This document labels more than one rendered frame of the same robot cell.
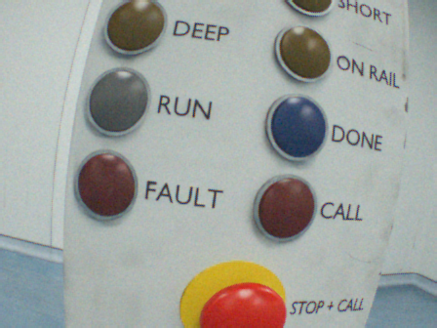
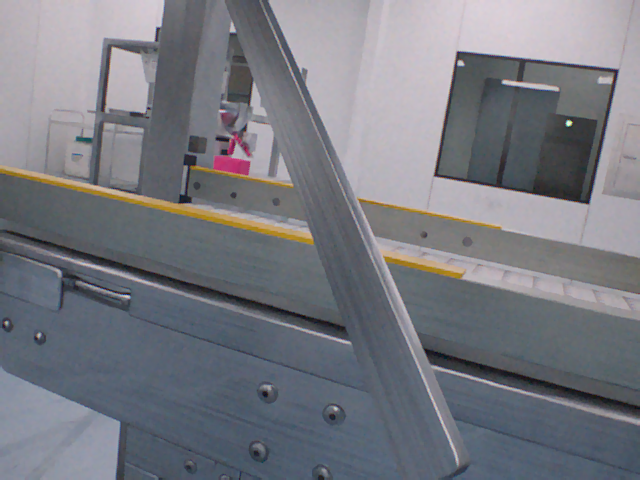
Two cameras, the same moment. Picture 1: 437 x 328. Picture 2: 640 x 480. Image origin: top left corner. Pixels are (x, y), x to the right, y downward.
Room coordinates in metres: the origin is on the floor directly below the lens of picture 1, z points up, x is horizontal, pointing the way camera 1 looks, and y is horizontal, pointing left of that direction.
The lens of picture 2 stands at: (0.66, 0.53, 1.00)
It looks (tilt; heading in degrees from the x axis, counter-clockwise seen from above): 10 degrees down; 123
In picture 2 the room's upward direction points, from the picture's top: 9 degrees clockwise
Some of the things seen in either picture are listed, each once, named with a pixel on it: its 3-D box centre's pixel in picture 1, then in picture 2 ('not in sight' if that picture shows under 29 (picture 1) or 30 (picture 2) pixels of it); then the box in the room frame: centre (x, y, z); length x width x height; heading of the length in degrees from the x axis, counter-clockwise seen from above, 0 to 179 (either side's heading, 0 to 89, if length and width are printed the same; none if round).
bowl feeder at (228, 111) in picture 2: not in sight; (227, 136); (-1.62, 2.91, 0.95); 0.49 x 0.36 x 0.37; 13
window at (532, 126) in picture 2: not in sight; (522, 125); (-0.78, 5.68, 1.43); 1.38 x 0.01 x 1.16; 13
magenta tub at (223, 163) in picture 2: not in sight; (231, 166); (-1.37, 2.71, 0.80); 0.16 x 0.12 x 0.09; 13
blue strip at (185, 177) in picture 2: not in sight; (180, 239); (0.17, 0.98, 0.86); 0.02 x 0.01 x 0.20; 13
